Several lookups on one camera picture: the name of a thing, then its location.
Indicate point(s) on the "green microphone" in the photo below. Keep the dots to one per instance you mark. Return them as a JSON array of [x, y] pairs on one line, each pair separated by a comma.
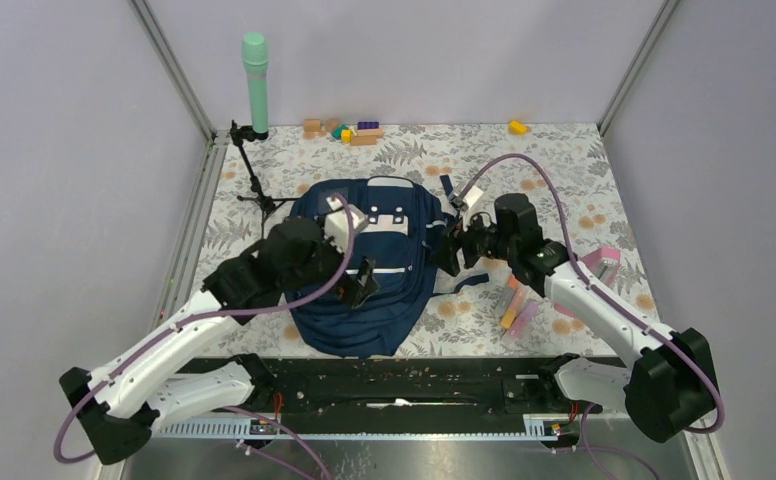
[[256, 61]]

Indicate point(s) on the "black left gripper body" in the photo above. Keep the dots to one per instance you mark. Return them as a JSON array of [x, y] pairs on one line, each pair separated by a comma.
[[345, 287]]

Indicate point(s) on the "pink box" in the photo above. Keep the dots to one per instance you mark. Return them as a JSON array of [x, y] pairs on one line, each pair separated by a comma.
[[601, 266]]

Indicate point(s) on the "light wooden cube block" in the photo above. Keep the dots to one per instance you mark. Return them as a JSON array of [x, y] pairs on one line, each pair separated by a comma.
[[312, 125]]

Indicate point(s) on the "yellow block far right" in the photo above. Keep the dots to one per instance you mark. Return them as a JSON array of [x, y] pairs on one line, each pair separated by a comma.
[[515, 127]]

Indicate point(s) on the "long wooden block front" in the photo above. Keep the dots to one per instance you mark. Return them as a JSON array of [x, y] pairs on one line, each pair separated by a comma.
[[363, 140]]

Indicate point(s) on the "slotted metal cable rail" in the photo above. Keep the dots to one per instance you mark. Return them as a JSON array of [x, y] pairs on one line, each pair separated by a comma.
[[522, 427]]

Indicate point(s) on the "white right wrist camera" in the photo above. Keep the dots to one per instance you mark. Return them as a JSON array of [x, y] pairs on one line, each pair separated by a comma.
[[468, 202]]

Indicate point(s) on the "pink highlighter pen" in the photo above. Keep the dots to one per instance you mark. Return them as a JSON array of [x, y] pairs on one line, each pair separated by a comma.
[[522, 320]]

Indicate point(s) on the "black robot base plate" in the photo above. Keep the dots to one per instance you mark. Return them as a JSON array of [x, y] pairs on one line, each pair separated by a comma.
[[433, 390]]

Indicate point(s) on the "teal toy block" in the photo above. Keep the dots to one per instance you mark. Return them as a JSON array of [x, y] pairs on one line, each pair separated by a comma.
[[340, 132]]

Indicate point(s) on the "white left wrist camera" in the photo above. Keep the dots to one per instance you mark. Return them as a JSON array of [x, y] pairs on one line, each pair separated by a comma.
[[341, 224]]

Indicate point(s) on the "navy blue student backpack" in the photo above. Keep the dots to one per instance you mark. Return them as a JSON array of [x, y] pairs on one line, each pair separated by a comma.
[[405, 224]]

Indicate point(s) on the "long wooden block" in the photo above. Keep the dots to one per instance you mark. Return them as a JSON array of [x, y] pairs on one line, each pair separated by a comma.
[[363, 140], [371, 133]]

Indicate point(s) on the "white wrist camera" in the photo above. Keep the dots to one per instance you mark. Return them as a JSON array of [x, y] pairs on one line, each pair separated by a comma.
[[341, 224], [468, 202]]

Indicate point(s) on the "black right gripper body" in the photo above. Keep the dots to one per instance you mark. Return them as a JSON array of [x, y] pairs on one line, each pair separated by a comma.
[[479, 241]]

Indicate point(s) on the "yellow orange highlighter pen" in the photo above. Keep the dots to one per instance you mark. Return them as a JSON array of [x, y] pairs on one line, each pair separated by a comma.
[[513, 308]]

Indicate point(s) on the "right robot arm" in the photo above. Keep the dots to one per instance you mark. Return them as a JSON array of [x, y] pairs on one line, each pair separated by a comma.
[[667, 380]]

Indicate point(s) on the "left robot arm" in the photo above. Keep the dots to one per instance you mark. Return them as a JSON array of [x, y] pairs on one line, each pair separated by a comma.
[[120, 404]]

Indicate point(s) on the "black tripod stand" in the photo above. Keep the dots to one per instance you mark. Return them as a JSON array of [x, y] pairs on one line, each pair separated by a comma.
[[267, 205]]

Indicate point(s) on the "purple studded toy brick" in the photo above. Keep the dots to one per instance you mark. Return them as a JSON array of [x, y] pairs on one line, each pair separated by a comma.
[[368, 125]]

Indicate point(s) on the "long wooden block rear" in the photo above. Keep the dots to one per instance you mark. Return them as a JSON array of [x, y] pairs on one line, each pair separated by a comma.
[[371, 133]]

